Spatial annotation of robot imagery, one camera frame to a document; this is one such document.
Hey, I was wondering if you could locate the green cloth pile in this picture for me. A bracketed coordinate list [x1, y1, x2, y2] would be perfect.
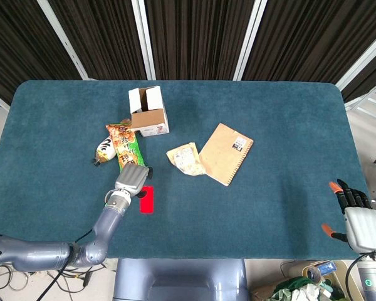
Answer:
[271, 275, 347, 301]

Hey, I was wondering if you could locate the open white cardboard box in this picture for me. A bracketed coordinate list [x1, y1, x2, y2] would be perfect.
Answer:
[128, 85, 170, 138]

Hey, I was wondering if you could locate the green orange snack bag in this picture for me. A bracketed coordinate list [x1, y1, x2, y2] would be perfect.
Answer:
[105, 122, 146, 172]

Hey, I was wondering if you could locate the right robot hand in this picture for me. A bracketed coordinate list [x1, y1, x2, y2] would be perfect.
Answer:
[321, 179, 376, 253]

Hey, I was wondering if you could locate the white brown sauce bottle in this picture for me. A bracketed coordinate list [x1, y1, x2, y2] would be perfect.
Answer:
[91, 135, 117, 167]

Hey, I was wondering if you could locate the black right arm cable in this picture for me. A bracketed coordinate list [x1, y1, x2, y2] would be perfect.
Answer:
[346, 252, 369, 301]

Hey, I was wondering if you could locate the teal table cloth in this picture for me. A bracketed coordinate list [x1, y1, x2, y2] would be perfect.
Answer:
[0, 80, 373, 260]

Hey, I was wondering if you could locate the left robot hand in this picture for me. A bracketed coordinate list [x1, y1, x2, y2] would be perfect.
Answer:
[114, 164, 154, 199]

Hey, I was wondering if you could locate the brown kraft notebook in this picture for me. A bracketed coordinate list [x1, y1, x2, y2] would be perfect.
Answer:
[198, 122, 255, 187]

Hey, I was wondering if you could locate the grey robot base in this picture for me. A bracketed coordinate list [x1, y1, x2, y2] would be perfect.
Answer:
[112, 258, 249, 301]

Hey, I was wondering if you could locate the dark pleated curtain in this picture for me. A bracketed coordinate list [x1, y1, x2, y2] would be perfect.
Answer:
[0, 0, 376, 104]

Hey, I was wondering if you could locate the clear plastic food pouch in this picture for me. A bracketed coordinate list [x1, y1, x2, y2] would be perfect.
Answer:
[165, 142, 207, 176]

